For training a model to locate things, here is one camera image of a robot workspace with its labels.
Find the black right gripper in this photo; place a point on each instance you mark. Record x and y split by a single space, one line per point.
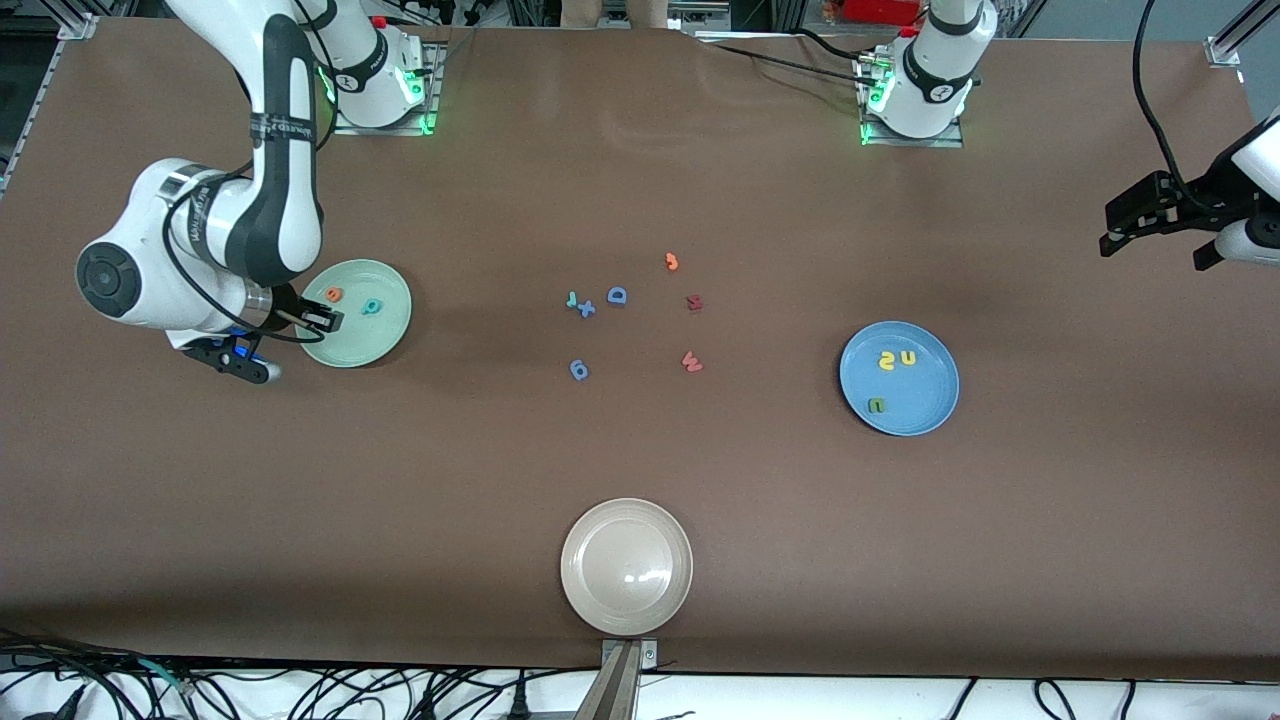
287 303

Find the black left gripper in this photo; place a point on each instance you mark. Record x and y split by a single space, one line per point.
1197 201

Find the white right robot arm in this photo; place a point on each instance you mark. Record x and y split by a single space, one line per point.
280 150

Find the pale green plate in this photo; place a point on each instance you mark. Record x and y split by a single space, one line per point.
375 335

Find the blue foam letter g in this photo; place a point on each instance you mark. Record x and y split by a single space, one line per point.
579 371

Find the blue plate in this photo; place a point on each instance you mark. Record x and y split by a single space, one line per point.
920 395

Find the red box behind table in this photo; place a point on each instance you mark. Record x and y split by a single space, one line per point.
880 10

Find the pink foam letter w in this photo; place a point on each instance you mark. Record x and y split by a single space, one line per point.
691 363

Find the beige plate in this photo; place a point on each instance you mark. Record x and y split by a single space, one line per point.
626 567

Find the person behind table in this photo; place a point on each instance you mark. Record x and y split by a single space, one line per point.
615 12

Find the aluminium corner bracket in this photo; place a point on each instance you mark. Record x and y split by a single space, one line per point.
1225 52
78 26

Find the metal camera post bracket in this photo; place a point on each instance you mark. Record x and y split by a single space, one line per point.
620 675

